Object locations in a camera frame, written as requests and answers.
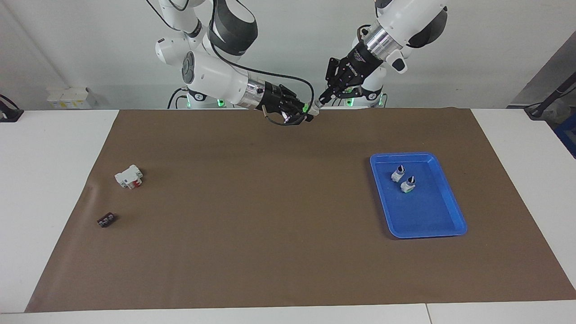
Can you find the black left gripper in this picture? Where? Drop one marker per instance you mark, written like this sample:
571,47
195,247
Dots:
351,69

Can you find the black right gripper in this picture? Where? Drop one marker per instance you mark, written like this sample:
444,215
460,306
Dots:
276,100

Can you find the white rotary switch green base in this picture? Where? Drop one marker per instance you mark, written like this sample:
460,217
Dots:
312,109

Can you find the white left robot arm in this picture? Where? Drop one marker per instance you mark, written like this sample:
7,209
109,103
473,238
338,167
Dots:
405,22

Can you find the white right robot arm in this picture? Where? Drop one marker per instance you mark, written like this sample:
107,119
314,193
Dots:
216,78

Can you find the brown table mat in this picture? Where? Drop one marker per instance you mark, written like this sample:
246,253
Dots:
288,234

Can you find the blue plastic tray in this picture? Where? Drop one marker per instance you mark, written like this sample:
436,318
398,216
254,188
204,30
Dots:
427,211

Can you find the white circuit breaker red lever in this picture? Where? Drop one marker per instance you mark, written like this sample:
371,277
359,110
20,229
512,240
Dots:
128,176

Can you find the black stand pole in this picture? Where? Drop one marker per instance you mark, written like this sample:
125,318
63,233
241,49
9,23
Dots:
553,96

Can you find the small black terminal block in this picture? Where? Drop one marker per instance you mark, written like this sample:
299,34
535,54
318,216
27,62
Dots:
107,220

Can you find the white box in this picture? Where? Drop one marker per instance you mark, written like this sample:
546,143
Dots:
67,98

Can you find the blue crate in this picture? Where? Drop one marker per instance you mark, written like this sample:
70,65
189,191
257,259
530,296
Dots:
568,135

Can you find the black clamp mount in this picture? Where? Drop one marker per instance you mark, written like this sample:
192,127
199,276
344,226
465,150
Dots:
9,112

